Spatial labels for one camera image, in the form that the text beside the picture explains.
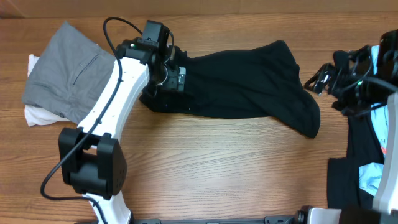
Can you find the black garment in pile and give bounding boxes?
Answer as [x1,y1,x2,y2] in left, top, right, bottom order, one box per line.
[326,49,386,210]

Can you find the grey folded trousers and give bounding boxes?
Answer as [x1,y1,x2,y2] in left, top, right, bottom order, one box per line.
[22,22,115,124]

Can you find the black t-shirt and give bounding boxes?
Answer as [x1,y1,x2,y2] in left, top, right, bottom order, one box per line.
[139,40,320,138]

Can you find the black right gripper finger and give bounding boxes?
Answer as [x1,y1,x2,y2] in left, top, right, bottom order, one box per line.
[304,63,335,91]
[313,74,331,95]

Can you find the white folded cloth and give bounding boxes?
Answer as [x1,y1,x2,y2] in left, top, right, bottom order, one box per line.
[24,54,68,127]

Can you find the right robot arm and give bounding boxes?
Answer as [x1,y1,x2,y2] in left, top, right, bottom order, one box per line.
[291,30,397,224]

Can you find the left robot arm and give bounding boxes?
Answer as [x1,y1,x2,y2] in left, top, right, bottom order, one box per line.
[49,21,186,223]

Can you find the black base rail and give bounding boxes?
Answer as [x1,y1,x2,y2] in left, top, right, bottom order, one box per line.
[131,210,308,224]

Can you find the light blue t-shirt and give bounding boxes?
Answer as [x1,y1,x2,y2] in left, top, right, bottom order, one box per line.
[358,45,392,197]

